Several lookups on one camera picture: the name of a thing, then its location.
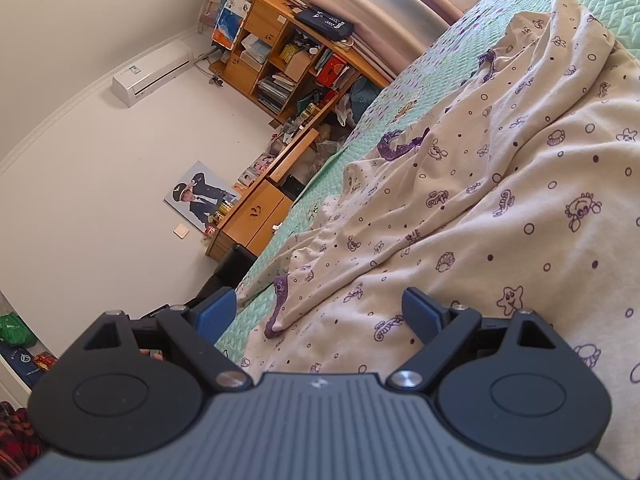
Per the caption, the wooden bookshelf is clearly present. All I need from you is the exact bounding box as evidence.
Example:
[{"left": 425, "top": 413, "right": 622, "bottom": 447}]
[{"left": 200, "top": 0, "right": 390, "bottom": 128}]

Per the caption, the wooden desk with drawers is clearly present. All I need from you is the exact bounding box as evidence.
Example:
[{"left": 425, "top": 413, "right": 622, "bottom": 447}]
[{"left": 203, "top": 84, "right": 362, "bottom": 265}]

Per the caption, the uniformed men portrait poster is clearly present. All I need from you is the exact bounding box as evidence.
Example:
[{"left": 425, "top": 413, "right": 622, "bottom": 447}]
[{"left": 164, "top": 162, "right": 240, "bottom": 233}]

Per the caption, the white wall air conditioner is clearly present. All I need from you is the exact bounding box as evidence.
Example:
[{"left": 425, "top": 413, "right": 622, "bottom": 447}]
[{"left": 111, "top": 40, "right": 193, "bottom": 107}]

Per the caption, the red plaid cloth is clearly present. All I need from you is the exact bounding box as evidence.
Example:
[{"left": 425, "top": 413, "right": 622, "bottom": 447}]
[{"left": 0, "top": 401, "right": 47, "bottom": 479}]

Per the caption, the cream purple-print pajama garment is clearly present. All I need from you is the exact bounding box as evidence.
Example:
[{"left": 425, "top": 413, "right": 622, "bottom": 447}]
[{"left": 234, "top": 0, "right": 640, "bottom": 396}]

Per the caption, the red orange box on shelf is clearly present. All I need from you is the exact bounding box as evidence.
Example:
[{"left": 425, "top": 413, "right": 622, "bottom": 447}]
[{"left": 316, "top": 53, "right": 350, "bottom": 89}]

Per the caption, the green plastic bag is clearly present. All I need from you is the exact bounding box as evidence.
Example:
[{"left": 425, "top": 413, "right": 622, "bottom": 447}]
[{"left": 0, "top": 312, "right": 37, "bottom": 348}]

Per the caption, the dark blue hanging bag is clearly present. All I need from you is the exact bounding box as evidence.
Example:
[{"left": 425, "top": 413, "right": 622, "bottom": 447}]
[{"left": 295, "top": 6, "right": 354, "bottom": 42}]

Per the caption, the green quilted bed cover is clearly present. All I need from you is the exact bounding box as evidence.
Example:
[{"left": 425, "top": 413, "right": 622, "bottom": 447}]
[{"left": 218, "top": 0, "right": 639, "bottom": 365}]

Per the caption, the white wall switch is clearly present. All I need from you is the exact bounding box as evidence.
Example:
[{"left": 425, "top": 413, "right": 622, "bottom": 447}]
[{"left": 174, "top": 224, "right": 190, "bottom": 240}]

